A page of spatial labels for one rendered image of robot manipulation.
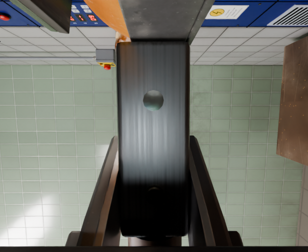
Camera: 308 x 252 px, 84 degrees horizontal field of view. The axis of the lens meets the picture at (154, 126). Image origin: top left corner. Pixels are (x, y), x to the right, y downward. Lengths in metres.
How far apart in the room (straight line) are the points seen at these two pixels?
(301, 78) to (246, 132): 0.68
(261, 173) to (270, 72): 0.78
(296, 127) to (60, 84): 1.46
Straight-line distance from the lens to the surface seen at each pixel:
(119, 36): 0.18
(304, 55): 0.97
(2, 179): 1.88
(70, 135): 1.49
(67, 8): 0.49
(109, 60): 1.03
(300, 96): 0.95
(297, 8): 0.73
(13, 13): 0.76
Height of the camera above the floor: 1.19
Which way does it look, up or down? level
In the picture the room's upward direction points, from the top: 90 degrees counter-clockwise
